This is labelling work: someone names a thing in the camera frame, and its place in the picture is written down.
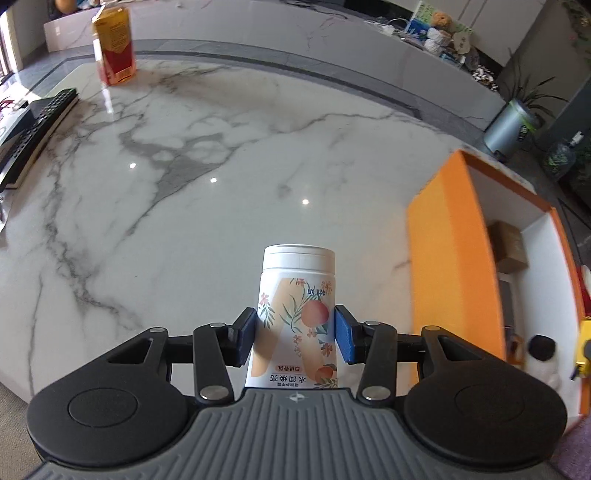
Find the long white tv cabinet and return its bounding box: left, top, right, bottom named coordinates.
left=43, top=0, right=507, bottom=133

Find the gold cardboard box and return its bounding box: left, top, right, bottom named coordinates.
left=488, top=221, right=529, bottom=274

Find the teddy bear figurine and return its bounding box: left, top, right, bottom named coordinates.
left=430, top=10, right=454, bottom=33

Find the black remote keyboard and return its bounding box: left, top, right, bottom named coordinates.
left=1, top=88, right=79, bottom=191

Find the silver trash bin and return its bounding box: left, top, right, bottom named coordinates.
left=483, top=99, right=541, bottom=162

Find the red ceramic mug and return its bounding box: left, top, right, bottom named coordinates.
left=578, top=265, right=591, bottom=317

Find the water bottle jug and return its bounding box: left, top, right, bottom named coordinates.
left=542, top=131, right=585, bottom=182

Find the black white plush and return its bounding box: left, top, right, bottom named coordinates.
left=527, top=335, right=556, bottom=362

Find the purple fluffy sleeve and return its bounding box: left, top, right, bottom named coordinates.
left=551, top=416, right=591, bottom=480

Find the yellow tape measure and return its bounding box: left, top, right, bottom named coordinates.
left=570, top=317, right=591, bottom=380

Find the orange cardboard box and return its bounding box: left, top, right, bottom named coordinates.
left=407, top=150, right=590, bottom=426

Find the orange juice carton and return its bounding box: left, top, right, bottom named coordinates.
left=91, top=1, right=136, bottom=86

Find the grey metal box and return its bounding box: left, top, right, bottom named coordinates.
left=498, top=273, right=516, bottom=342

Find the white lotion tube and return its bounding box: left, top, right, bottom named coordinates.
left=245, top=244, right=339, bottom=389

